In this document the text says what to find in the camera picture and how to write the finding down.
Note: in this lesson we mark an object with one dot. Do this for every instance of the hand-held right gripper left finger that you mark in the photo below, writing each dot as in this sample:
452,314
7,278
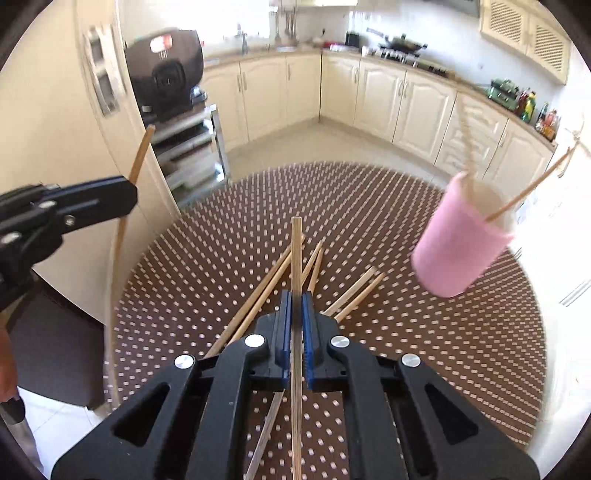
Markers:
286,327

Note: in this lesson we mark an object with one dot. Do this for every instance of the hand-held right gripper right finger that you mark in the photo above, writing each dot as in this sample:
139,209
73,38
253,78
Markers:
308,332

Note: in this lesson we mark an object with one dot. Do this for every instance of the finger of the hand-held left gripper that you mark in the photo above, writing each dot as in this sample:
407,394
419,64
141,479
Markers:
97,196

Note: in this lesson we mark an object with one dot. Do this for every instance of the long wooden chopstick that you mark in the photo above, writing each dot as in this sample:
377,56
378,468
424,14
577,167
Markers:
465,138
140,154
297,258
531,182

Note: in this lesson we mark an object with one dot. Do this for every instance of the bunch of wooden chopsticks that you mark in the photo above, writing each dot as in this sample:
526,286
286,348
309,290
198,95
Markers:
353,287

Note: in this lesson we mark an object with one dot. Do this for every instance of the pink cup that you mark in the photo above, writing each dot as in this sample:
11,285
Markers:
457,244

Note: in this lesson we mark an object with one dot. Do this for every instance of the person's left hand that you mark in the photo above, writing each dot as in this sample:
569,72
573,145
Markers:
6,364

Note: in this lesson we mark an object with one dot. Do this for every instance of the metal step ladder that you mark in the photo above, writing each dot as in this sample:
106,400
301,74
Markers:
189,147

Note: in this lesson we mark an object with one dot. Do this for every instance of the brown polka dot tablecloth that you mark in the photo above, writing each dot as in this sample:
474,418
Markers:
415,369

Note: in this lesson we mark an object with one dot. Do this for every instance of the metal door strike plate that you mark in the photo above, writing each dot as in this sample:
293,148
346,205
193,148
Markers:
104,69

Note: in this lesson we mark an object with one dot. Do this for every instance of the black countertop appliance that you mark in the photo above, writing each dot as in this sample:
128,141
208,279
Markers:
164,69

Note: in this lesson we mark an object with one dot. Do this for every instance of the chrome kitchen faucet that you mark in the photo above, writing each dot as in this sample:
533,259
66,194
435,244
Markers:
244,39

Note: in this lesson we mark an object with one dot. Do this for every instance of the cream lower kitchen cabinets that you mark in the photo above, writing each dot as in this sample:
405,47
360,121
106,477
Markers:
383,97

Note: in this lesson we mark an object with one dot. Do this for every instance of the cream kitchen cabinets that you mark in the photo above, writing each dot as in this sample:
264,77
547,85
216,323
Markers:
526,32
383,97

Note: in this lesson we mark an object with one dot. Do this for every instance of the white door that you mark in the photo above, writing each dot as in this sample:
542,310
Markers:
556,350

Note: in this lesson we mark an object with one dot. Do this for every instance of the hanging kitchen utensil rack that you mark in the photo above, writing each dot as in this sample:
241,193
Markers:
284,27

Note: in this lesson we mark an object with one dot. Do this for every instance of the red kitchen container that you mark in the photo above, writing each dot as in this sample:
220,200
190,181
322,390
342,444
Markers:
334,46

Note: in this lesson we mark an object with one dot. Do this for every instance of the gas stove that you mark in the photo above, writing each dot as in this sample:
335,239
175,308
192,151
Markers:
401,56

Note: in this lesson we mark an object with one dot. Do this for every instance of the black canister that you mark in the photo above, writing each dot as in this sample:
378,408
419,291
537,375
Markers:
352,39

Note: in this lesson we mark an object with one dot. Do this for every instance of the wok with lid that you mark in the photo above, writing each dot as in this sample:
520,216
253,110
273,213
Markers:
404,44

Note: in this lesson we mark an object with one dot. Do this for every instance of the green countertop appliance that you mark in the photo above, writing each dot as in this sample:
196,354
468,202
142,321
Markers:
504,94

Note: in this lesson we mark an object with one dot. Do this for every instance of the dark red label bottle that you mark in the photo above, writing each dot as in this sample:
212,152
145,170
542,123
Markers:
521,104

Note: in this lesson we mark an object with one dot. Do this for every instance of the dark sauce bottle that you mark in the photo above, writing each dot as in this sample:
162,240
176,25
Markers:
541,117

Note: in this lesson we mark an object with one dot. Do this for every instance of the green yellow bottle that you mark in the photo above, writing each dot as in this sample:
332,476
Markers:
530,105

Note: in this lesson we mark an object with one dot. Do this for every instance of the red orange bottle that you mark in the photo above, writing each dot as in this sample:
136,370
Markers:
551,124

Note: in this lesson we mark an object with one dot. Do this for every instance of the cream upper kitchen cabinets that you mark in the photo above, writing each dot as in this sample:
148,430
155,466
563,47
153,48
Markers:
526,32

